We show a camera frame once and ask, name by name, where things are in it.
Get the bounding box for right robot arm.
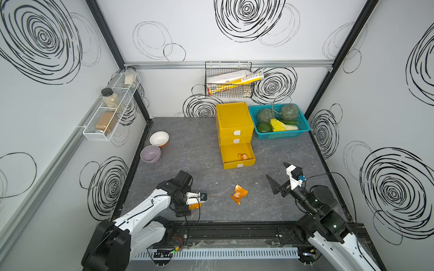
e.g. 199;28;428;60
266;162;380;271

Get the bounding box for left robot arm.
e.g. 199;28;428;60
81;171;200;271

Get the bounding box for netted melon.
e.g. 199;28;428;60
280;103;299;121
257;108;276;123

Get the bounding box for spice jar black lid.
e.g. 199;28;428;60
101;88;123;114

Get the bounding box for purple bowl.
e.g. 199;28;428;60
140;145;161;164

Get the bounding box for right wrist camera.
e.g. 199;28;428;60
286;164;306;190

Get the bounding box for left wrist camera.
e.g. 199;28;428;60
186;192;208;205

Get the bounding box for green avocado toy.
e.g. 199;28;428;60
257;122;273;133

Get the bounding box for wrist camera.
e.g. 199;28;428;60
186;192;208;205
286;164;306;190

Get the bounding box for green cucumber toy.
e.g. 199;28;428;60
276;117;299;125

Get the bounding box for teal plastic basket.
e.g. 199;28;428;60
248;104;311;140

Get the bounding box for white orange bowl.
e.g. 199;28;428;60
149;131;170;147

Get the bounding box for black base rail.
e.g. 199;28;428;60
96;220;370;248

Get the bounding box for yellow plastic drawer cabinet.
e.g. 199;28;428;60
216;102;256;169

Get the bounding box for black wire wall basket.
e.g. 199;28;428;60
205;61;253;98

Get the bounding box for left netted melon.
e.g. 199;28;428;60
257;108;276;123

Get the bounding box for white slotted cable duct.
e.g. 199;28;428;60
133;247;300;261

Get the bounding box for right netted melon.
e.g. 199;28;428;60
280;103;299;121

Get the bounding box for orange cookie pack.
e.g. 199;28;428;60
231;185;248;205
189;203;202;210
238;153;249;160

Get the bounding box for white wire wall shelf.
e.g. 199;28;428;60
83;69;141;142

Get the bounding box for brown block container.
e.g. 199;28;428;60
95;112;118;134

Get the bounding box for yellow white box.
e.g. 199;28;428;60
206;70;264;96

